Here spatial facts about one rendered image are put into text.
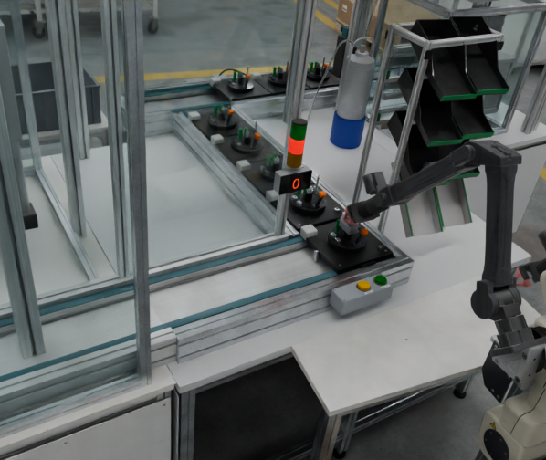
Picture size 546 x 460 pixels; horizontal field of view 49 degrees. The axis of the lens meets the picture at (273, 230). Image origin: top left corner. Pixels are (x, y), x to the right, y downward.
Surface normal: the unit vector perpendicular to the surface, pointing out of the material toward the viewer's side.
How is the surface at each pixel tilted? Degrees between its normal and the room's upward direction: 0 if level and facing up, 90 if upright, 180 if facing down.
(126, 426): 90
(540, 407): 90
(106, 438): 90
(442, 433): 0
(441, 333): 0
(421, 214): 45
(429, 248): 0
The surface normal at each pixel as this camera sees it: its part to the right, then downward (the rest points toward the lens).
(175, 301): 0.10, -0.80
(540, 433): 0.40, 0.45
